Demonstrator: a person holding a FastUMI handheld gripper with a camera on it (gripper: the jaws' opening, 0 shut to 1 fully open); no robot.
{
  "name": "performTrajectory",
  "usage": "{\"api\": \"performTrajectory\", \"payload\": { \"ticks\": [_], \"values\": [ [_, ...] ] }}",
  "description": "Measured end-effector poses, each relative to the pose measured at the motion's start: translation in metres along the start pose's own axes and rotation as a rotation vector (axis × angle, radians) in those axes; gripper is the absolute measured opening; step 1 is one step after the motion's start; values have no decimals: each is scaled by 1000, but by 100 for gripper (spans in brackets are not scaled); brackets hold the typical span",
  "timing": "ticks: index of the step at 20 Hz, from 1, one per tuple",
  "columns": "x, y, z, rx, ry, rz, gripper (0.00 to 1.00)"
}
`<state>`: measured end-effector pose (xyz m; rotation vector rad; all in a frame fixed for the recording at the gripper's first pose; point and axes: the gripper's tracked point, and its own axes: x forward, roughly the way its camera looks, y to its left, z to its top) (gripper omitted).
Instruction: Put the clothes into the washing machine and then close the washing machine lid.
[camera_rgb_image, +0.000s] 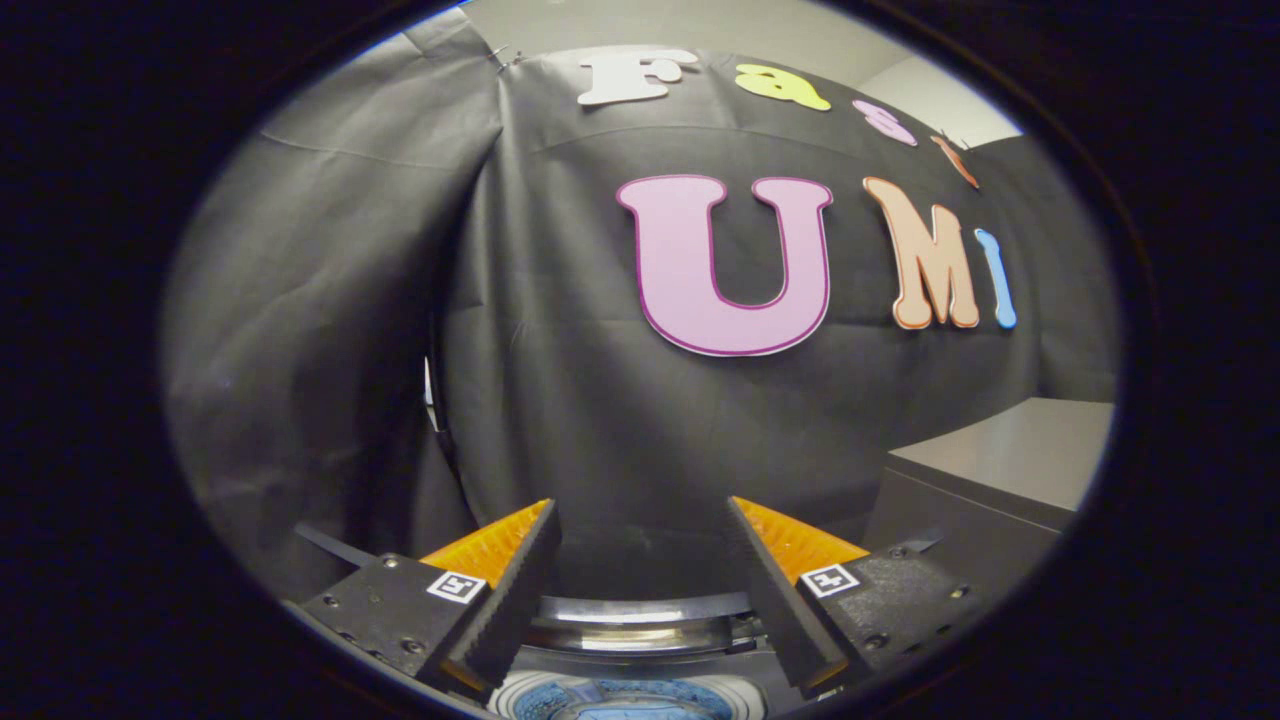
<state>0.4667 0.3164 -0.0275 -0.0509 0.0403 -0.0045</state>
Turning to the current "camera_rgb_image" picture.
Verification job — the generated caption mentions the black backdrop cloth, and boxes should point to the black backdrop cloth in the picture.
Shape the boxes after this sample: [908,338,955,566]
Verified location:
[160,8,1119,601]

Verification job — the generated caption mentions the light blue shirt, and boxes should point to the light blue shirt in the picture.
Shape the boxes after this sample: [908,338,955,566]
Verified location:
[560,700,701,720]

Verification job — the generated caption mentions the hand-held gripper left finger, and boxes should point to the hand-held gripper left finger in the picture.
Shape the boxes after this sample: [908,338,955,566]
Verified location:
[298,497,563,693]

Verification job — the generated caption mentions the grey washing machine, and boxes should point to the grey washing machine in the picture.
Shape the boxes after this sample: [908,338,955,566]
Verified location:
[490,645,801,720]

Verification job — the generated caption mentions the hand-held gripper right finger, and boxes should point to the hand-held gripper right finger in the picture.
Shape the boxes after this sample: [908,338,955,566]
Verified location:
[726,494,989,693]

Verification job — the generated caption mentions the beige cabinet with dark top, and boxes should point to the beige cabinet with dark top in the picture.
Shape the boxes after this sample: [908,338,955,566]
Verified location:
[862,397,1116,601]

